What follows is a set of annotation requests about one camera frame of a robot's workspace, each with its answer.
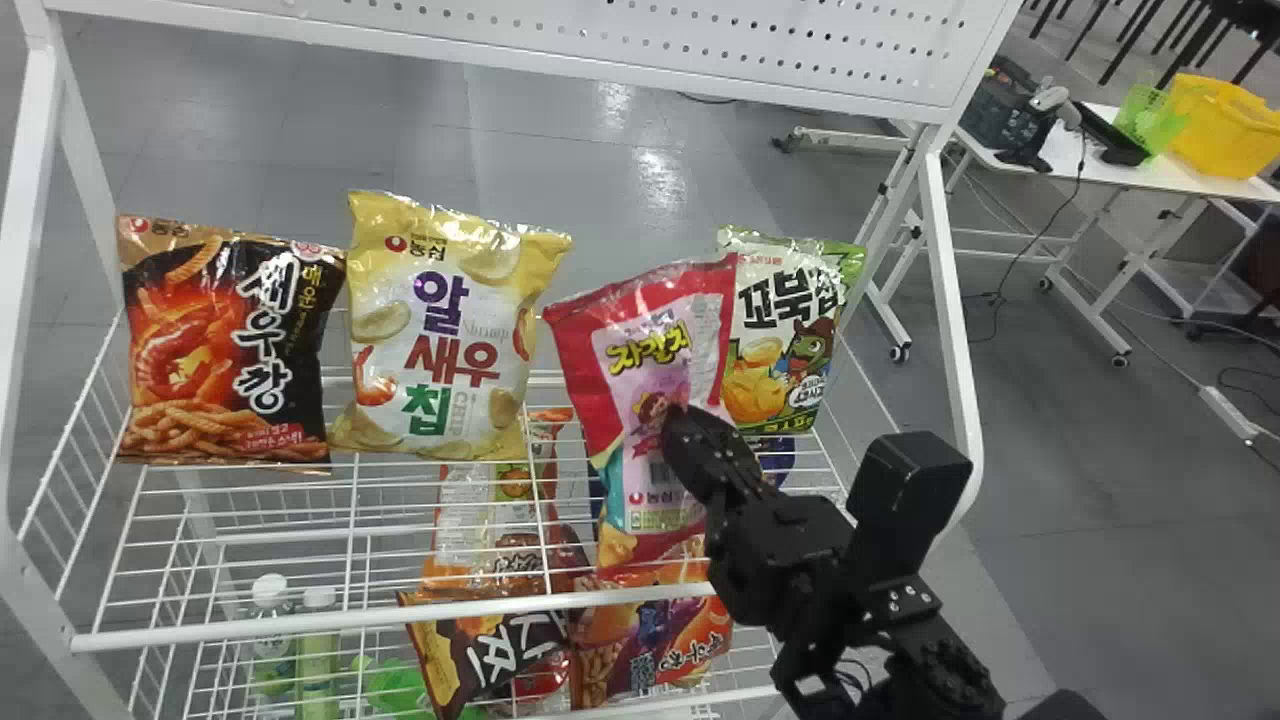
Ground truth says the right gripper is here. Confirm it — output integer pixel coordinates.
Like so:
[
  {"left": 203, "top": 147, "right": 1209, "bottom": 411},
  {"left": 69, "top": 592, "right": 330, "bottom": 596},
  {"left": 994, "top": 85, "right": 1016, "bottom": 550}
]
[{"left": 659, "top": 403, "right": 854, "bottom": 629}]

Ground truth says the red snack packet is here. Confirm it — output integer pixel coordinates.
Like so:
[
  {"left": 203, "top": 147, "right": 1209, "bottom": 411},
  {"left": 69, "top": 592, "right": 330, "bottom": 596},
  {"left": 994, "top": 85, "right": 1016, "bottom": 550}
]
[{"left": 542, "top": 254, "right": 742, "bottom": 579}]

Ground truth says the green snack packet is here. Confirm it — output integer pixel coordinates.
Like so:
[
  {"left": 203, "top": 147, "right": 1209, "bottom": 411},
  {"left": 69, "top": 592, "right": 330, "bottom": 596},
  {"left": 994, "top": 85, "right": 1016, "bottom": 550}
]
[{"left": 715, "top": 225, "right": 869, "bottom": 439}]

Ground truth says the white orange snack packet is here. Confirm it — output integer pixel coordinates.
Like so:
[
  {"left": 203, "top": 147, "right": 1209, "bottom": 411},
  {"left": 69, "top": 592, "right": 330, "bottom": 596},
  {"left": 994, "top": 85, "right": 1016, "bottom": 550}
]
[{"left": 424, "top": 405, "right": 578, "bottom": 591}]

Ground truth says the brown snack packet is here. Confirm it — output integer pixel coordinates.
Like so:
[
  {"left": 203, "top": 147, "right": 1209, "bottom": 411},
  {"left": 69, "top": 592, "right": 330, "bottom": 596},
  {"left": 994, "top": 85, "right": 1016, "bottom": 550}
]
[{"left": 396, "top": 530, "right": 593, "bottom": 720}]

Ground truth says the yellow snack packet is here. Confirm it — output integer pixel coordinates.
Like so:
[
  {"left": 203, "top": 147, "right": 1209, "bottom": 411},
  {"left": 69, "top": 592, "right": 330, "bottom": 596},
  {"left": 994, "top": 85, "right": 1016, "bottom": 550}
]
[{"left": 328, "top": 190, "right": 574, "bottom": 462}]

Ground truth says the black snack packet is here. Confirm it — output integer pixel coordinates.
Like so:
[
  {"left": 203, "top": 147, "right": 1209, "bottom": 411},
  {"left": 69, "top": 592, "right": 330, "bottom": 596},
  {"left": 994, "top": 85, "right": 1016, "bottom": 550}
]
[{"left": 115, "top": 213, "right": 348, "bottom": 467}]

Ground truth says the green basket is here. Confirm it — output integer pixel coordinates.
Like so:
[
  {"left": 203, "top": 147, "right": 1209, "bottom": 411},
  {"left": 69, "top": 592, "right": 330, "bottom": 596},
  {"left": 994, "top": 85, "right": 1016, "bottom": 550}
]
[{"left": 1112, "top": 82, "right": 1192, "bottom": 157}]

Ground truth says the yellow basket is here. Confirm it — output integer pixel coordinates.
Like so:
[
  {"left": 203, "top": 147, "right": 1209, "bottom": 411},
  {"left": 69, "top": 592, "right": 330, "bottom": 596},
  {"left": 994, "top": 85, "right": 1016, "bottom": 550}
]
[{"left": 1163, "top": 72, "right": 1280, "bottom": 182}]

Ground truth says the green bottle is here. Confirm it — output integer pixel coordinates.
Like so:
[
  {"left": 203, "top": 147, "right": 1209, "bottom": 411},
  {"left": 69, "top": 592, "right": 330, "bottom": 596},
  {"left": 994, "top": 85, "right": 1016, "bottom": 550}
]
[
  {"left": 248, "top": 573, "right": 293, "bottom": 701},
  {"left": 296, "top": 587, "right": 343, "bottom": 720}
]

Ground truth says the white side table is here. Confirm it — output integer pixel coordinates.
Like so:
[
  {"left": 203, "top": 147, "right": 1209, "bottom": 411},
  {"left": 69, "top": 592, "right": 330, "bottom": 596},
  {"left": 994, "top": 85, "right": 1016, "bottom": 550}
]
[{"left": 945, "top": 98, "right": 1280, "bottom": 369}]

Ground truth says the white power strip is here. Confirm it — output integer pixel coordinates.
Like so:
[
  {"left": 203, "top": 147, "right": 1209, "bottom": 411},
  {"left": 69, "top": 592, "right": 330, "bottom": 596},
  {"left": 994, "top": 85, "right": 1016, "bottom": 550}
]
[{"left": 1197, "top": 384, "right": 1263, "bottom": 443}]

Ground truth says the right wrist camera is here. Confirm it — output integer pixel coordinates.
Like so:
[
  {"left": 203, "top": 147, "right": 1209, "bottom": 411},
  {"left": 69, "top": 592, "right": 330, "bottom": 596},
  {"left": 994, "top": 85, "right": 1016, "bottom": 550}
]
[{"left": 844, "top": 431, "right": 974, "bottom": 593}]

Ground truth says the white wire rack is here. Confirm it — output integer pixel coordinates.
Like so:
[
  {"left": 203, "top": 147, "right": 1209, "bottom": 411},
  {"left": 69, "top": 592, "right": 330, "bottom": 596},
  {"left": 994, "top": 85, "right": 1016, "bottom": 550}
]
[{"left": 0, "top": 0, "right": 1026, "bottom": 720}]

